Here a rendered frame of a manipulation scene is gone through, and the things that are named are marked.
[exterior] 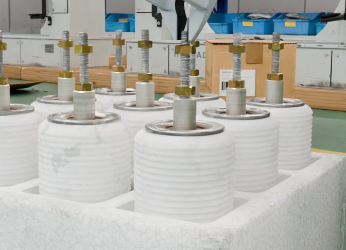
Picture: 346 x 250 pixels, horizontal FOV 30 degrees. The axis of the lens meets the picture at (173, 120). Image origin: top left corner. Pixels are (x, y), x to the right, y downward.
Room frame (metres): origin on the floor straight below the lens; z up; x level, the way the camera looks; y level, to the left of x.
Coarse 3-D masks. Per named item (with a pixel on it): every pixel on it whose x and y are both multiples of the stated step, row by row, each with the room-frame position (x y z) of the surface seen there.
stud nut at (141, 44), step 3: (138, 42) 0.76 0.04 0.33; (141, 42) 0.76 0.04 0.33; (144, 42) 0.75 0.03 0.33; (147, 42) 0.76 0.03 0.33; (150, 42) 0.76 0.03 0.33; (138, 45) 0.76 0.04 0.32; (141, 45) 0.76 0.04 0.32; (144, 45) 0.75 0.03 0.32; (147, 45) 0.76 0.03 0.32; (150, 45) 0.76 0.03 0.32
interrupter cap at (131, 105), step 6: (120, 102) 0.78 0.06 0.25; (126, 102) 0.79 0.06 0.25; (132, 102) 0.78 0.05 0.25; (156, 102) 0.79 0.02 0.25; (162, 102) 0.79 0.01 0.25; (168, 102) 0.78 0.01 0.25; (114, 108) 0.75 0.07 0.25; (120, 108) 0.74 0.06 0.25; (126, 108) 0.73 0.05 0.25; (132, 108) 0.73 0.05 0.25; (138, 108) 0.73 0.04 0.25; (144, 108) 0.73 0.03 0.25; (150, 108) 0.73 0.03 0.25; (156, 108) 0.73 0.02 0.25; (162, 108) 0.73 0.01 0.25; (168, 108) 0.74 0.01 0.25
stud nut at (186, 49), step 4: (176, 48) 0.60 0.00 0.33; (180, 48) 0.59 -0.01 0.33; (184, 48) 0.59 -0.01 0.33; (188, 48) 0.59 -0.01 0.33; (192, 48) 0.60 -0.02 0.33; (176, 52) 0.60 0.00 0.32; (180, 52) 0.59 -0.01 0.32; (184, 52) 0.59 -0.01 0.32; (188, 52) 0.59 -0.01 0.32; (192, 52) 0.60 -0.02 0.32
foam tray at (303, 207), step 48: (0, 192) 0.63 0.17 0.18; (240, 192) 0.64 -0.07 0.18; (288, 192) 0.64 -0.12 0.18; (336, 192) 0.79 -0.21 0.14; (0, 240) 0.62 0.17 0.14; (48, 240) 0.59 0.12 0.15; (96, 240) 0.56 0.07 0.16; (144, 240) 0.53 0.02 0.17; (192, 240) 0.51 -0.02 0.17; (240, 240) 0.53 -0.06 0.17; (288, 240) 0.64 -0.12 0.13; (336, 240) 0.80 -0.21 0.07
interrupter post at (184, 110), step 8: (176, 104) 0.60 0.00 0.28; (184, 104) 0.59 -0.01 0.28; (192, 104) 0.59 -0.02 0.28; (176, 112) 0.59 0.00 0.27; (184, 112) 0.59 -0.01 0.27; (192, 112) 0.59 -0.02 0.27; (176, 120) 0.59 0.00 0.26; (184, 120) 0.59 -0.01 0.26; (192, 120) 0.59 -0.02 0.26; (176, 128) 0.60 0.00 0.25; (184, 128) 0.59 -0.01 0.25; (192, 128) 0.59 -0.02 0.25
